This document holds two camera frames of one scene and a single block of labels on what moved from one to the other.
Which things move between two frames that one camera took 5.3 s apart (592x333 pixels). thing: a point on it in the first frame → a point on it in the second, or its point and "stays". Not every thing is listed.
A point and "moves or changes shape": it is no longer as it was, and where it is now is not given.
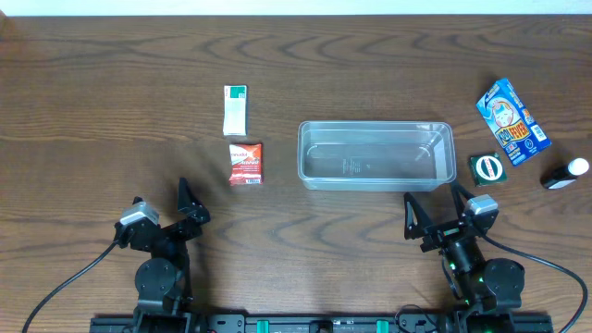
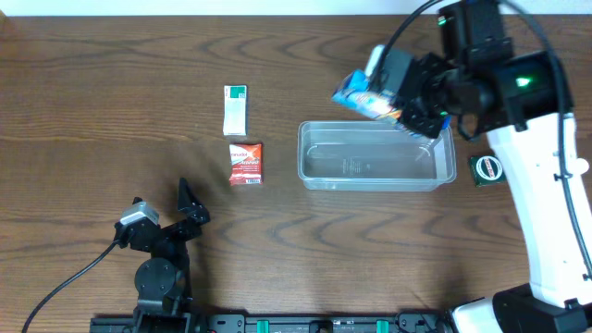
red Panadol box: [246, 164] stays
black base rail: [322, 323] stays
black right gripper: [442, 232] → [417, 113]
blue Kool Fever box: [512, 125] moves or changes shape
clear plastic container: [376, 155] stays
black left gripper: [175, 229] stays
